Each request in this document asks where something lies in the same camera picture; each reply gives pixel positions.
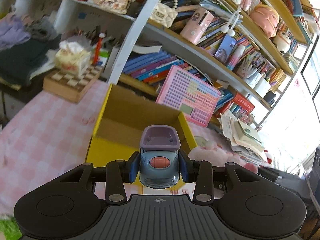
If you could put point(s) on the pen holder with pens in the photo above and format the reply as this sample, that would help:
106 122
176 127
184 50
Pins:
250 68

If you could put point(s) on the floral tissue pack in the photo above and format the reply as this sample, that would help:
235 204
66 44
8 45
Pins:
72 60

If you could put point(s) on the row of blue purple books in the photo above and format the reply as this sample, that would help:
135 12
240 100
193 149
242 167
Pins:
152 66

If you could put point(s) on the pile of folded clothes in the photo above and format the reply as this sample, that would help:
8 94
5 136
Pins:
22 52

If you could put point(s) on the pink toy learning tablet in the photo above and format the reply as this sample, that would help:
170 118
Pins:
190 95

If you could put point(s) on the shelf of colourful paperback books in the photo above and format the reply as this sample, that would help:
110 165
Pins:
220 35

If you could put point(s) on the white shelf post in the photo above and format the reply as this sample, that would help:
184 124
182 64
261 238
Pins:
135 35

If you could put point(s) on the blue purple pencil sharpener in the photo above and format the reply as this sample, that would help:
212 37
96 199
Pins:
160 162

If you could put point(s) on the yellow cardboard box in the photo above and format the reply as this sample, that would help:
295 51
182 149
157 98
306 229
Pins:
112 150

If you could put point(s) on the wooden chessboard box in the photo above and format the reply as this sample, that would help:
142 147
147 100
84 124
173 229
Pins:
72 85

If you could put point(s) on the red bottle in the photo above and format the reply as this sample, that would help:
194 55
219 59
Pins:
97 50

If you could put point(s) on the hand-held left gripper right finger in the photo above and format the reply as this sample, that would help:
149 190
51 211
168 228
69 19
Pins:
185 168

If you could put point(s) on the white quilted handbag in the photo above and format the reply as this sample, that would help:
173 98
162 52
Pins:
162 13

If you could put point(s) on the pink plush pig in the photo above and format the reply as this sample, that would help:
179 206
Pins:
265 20

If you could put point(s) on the stack of papers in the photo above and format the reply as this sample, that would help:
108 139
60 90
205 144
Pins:
243 137

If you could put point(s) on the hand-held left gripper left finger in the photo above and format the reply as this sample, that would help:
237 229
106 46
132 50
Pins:
133 168

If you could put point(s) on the pink plush paw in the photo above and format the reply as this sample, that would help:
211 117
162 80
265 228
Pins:
220 156

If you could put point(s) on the pink cylindrical pencil case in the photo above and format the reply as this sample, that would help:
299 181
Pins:
196 25

